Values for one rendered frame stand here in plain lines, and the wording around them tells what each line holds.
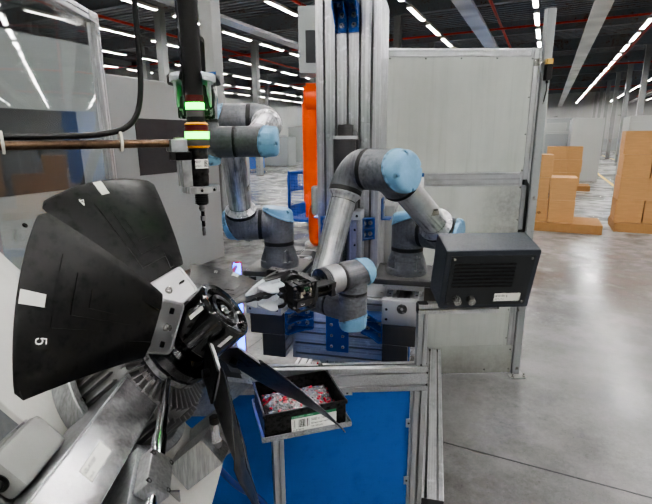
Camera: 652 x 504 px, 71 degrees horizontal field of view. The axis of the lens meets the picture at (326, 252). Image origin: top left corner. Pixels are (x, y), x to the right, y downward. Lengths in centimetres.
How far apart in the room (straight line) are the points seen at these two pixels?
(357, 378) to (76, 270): 94
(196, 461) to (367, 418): 69
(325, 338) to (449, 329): 140
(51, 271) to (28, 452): 23
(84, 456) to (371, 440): 101
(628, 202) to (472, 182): 620
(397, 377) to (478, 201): 166
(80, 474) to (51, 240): 29
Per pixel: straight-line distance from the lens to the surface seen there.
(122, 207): 96
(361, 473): 163
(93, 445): 73
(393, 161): 121
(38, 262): 65
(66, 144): 84
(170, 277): 91
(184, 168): 88
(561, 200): 837
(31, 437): 73
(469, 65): 284
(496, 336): 317
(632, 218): 893
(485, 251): 129
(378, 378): 142
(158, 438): 76
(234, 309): 90
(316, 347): 181
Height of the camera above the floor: 152
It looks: 14 degrees down
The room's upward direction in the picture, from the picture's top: 1 degrees counter-clockwise
